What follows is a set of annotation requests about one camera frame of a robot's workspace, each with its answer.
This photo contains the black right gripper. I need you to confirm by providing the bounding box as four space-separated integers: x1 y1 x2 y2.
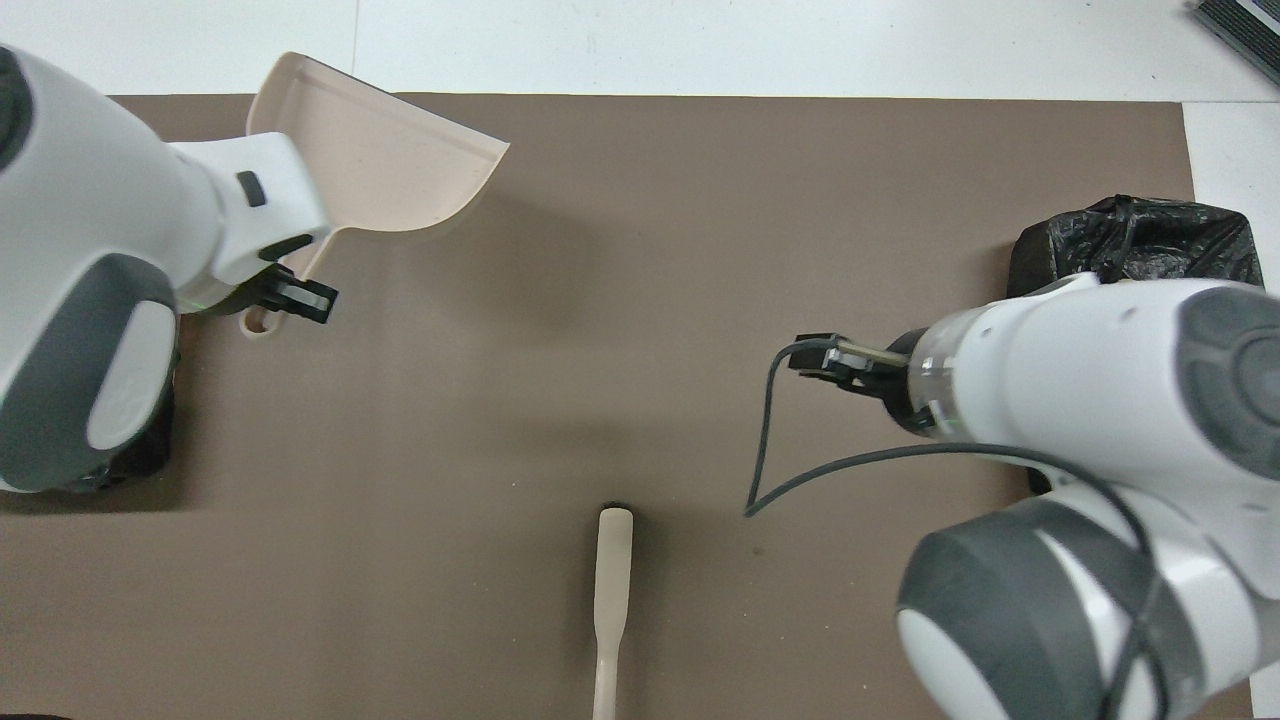
788 330 936 439

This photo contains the brown table mat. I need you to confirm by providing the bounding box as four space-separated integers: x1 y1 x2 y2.
0 95 1254 720

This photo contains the black bag lined bin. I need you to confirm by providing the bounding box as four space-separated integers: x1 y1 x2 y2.
1007 195 1266 301
60 320 183 493

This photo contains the beige plastic dustpan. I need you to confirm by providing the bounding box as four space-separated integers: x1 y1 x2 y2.
240 52 511 343

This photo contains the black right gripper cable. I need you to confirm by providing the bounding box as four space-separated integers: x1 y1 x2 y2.
743 340 1176 720

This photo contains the grey ribbed object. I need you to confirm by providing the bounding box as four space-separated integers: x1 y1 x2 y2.
1190 0 1280 86

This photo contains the beige brush with black bristles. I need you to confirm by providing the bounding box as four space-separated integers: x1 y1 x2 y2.
591 500 635 720

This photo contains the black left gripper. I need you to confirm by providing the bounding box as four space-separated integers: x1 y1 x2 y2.
178 262 339 326

